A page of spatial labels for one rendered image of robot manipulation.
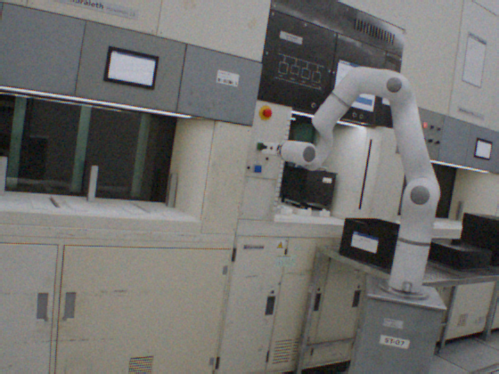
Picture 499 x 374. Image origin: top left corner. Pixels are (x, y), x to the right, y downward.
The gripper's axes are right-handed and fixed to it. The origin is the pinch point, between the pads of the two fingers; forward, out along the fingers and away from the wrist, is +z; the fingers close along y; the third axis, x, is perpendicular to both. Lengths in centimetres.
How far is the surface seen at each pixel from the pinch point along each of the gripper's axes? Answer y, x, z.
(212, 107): -27.0, 13.0, 1.7
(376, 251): 45, -38, -34
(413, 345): 22, -60, -80
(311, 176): 48, -12, 23
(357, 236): 43, -34, -23
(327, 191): 61, -19, 23
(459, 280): 75, -45, -59
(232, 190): -11.4, -20.4, 2.5
